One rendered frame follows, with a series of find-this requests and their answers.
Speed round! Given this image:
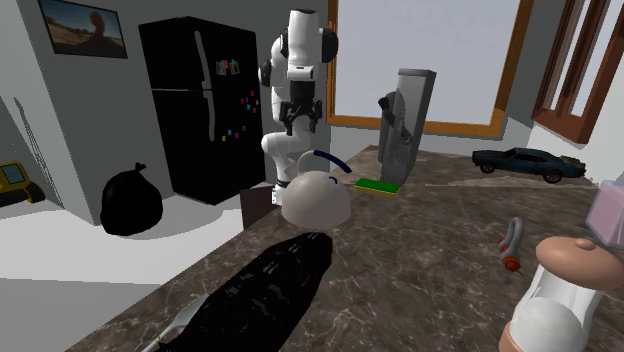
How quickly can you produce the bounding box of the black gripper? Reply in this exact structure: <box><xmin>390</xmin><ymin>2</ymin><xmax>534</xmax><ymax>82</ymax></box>
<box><xmin>280</xmin><ymin>80</ymin><xmax>324</xmax><ymax>137</ymax></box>

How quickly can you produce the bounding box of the orange framed window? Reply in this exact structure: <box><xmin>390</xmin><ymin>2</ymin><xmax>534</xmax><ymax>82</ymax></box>
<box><xmin>325</xmin><ymin>0</ymin><xmax>535</xmax><ymax>140</ymax></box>

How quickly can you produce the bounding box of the dark brown robot stand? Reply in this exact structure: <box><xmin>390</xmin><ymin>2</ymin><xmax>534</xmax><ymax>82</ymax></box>
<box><xmin>239</xmin><ymin>186</ymin><xmax>282</xmax><ymax>230</ymax></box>

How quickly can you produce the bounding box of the green and yellow sponge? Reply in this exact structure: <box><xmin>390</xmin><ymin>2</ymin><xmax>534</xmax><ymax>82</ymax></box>
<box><xmin>354</xmin><ymin>177</ymin><xmax>402</xmax><ymax>200</ymax></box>

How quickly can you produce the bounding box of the tall grey can opener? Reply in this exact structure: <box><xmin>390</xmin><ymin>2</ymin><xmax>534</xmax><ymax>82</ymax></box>
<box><xmin>377</xmin><ymin>68</ymin><xmax>438</xmax><ymax>187</ymax></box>

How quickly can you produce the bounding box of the black refrigerator with magnets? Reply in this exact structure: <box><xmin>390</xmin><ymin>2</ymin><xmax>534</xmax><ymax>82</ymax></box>
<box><xmin>138</xmin><ymin>15</ymin><xmax>267</xmax><ymax>206</ymax></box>

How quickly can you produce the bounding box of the long black model ship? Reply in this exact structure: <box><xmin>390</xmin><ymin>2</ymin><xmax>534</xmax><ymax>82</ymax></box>
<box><xmin>159</xmin><ymin>231</ymin><xmax>335</xmax><ymax>352</ymax></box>

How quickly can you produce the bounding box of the black rubbish bag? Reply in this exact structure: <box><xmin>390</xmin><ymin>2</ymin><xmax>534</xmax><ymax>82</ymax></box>
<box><xmin>99</xmin><ymin>162</ymin><xmax>165</xmax><ymax>238</ymax></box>

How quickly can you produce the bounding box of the dark blue toy car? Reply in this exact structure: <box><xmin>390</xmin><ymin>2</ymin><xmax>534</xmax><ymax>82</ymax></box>
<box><xmin>471</xmin><ymin>147</ymin><xmax>588</xmax><ymax>185</ymax></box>

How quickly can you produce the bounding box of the silver metal utensil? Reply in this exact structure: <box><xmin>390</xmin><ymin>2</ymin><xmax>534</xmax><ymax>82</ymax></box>
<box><xmin>140</xmin><ymin>294</ymin><xmax>209</xmax><ymax>352</ymax></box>

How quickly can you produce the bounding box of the grey shackle with red pin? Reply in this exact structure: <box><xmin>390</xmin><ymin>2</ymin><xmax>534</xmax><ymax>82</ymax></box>
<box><xmin>497</xmin><ymin>216</ymin><xmax>526</xmax><ymax>277</ymax></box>

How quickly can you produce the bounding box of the brown framed window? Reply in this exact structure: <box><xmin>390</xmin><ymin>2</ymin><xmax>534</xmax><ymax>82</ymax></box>
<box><xmin>530</xmin><ymin>0</ymin><xmax>624</xmax><ymax>145</ymax></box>

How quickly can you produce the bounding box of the yellow device with screen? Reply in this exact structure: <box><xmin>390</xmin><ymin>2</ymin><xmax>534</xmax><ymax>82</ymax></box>
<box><xmin>0</xmin><ymin>160</ymin><xmax>47</xmax><ymax>209</ymax></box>

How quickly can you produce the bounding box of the white bottle with tan cap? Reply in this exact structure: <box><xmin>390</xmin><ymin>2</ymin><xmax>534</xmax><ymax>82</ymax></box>
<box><xmin>498</xmin><ymin>235</ymin><xmax>621</xmax><ymax>352</ymax></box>

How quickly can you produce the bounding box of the pale pink translucent box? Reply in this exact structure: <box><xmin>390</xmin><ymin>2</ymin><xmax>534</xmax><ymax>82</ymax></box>
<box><xmin>584</xmin><ymin>179</ymin><xmax>624</xmax><ymax>251</ymax></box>

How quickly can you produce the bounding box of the white dome kettle blue handle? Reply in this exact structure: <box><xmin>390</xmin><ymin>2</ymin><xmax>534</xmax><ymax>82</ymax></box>
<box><xmin>281</xmin><ymin>149</ymin><xmax>353</xmax><ymax>231</ymax></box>

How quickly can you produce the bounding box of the framed landscape wall picture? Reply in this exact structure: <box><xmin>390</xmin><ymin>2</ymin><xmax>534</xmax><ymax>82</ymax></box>
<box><xmin>37</xmin><ymin>0</ymin><xmax>129</xmax><ymax>60</ymax></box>

